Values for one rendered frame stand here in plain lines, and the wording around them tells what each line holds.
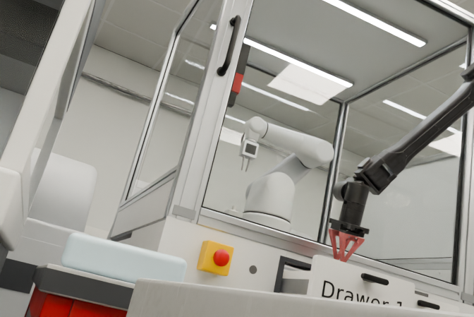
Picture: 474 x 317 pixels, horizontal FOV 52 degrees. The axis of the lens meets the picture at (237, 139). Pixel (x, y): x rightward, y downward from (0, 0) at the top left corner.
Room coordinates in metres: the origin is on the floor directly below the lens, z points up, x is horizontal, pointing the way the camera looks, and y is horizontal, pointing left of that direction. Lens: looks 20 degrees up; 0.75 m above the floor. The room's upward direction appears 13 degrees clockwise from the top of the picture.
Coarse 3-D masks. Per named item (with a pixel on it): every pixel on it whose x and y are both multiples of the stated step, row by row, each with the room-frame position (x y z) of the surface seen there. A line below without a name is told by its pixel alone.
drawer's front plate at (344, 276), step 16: (320, 256) 1.15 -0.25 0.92; (320, 272) 1.15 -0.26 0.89; (336, 272) 1.16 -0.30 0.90; (352, 272) 1.17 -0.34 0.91; (368, 272) 1.19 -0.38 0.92; (320, 288) 1.15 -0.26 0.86; (336, 288) 1.16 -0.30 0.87; (352, 288) 1.18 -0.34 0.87; (368, 288) 1.19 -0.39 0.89; (384, 288) 1.21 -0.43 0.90; (400, 288) 1.22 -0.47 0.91
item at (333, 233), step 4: (356, 228) 1.23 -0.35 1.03; (332, 232) 1.27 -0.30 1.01; (336, 232) 1.27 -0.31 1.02; (356, 232) 1.24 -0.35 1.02; (360, 232) 1.23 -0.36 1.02; (332, 236) 1.27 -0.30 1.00; (360, 236) 1.24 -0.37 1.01; (332, 240) 1.28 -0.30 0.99; (348, 240) 1.29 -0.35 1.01; (332, 244) 1.28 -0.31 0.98; (332, 248) 1.29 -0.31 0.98; (336, 252) 1.29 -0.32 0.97; (336, 256) 1.29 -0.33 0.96
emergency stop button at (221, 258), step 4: (216, 252) 1.18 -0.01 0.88; (220, 252) 1.18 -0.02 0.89; (224, 252) 1.19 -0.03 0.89; (216, 256) 1.18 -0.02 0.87; (220, 256) 1.18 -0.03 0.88; (224, 256) 1.19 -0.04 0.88; (228, 256) 1.19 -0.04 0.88; (216, 260) 1.18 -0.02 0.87; (220, 260) 1.18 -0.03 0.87; (224, 260) 1.19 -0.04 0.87; (228, 260) 1.19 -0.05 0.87; (216, 264) 1.19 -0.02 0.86; (220, 264) 1.19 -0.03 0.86; (224, 264) 1.19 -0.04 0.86
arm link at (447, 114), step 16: (464, 96) 1.09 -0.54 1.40; (432, 112) 1.16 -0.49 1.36; (448, 112) 1.12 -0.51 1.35; (464, 112) 1.11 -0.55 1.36; (416, 128) 1.16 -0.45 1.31; (432, 128) 1.14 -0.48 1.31; (400, 144) 1.17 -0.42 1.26; (416, 144) 1.16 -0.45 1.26; (384, 160) 1.18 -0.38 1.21; (400, 160) 1.18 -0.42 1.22; (368, 176) 1.21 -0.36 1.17; (384, 176) 1.20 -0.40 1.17
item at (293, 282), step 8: (288, 272) 1.30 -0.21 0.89; (296, 272) 1.26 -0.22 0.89; (304, 272) 1.22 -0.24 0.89; (288, 280) 1.28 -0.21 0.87; (296, 280) 1.25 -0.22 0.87; (304, 280) 1.21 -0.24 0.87; (280, 288) 1.32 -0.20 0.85; (288, 288) 1.28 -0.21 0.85; (296, 288) 1.24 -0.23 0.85; (304, 288) 1.20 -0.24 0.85
